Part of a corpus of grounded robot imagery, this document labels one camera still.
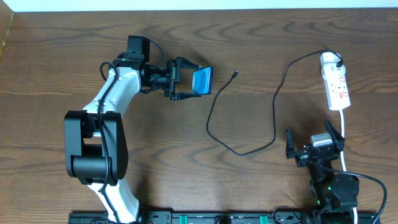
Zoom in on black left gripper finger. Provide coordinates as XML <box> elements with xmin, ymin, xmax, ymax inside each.
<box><xmin>179</xmin><ymin>57</ymin><xmax>203</xmax><ymax>70</ymax></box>
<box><xmin>177</xmin><ymin>92</ymin><xmax>201</xmax><ymax>100</ymax></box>

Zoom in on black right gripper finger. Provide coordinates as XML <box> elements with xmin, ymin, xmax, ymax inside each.
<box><xmin>285</xmin><ymin>128</ymin><xmax>295</xmax><ymax>159</ymax></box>
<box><xmin>325</xmin><ymin>119</ymin><xmax>345</xmax><ymax>152</ymax></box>

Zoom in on blue Galaxy smartphone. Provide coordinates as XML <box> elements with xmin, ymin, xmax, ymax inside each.
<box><xmin>192</xmin><ymin>67</ymin><xmax>213</xmax><ymax>95</ymax></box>

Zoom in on black USB charging cable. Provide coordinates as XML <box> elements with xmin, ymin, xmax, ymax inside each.
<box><xmin>206</xmin><ymin>49</ymin><xmax>344</xmax><ymax>157</ymax></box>

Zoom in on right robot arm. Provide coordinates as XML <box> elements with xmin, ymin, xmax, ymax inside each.
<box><xmin>285</xmin><ymin>120</ymin><xmax>359</xmax><ymax>223</ymax></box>

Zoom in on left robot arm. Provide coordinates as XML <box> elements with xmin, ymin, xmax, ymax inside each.
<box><xmin>64</xmin><ymin>52</ymin><xmax>205</xmax><ymax>223</ymax></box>

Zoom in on white USB charger plug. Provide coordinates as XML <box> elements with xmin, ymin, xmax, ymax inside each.
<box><xmin>320</xmin><ymin>51</ymin><xmax>343</xmax><ymax>68</ymax></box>

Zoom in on white power strip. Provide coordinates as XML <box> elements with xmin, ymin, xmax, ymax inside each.
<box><xmin>321</xmin><ymin>65</ymin><xmax>351</xmax><ymax>111</ymax></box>

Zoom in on brown cardboard panel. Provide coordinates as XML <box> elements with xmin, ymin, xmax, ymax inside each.
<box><xmin>0</xmin><ymin>0</ymin><xmax>14</xmax><ymax>56</ymax></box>

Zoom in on white power strip cord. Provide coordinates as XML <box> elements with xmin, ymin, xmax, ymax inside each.
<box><xmin>338</xmin><ymin>109</ymin><xmax>359</xmax><ymax>224</ymax></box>

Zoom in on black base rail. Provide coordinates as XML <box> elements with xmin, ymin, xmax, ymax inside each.
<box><xmin>67</xmin><ymin>209</ymin><xmax>376</xmax><ymax>224</ymax></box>

